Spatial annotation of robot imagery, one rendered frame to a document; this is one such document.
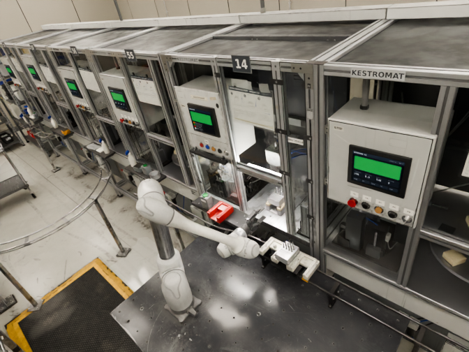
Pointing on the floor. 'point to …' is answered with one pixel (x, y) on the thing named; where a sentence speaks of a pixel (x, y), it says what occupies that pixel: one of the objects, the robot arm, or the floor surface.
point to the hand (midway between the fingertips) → (261, 214)
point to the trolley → (15, 184)
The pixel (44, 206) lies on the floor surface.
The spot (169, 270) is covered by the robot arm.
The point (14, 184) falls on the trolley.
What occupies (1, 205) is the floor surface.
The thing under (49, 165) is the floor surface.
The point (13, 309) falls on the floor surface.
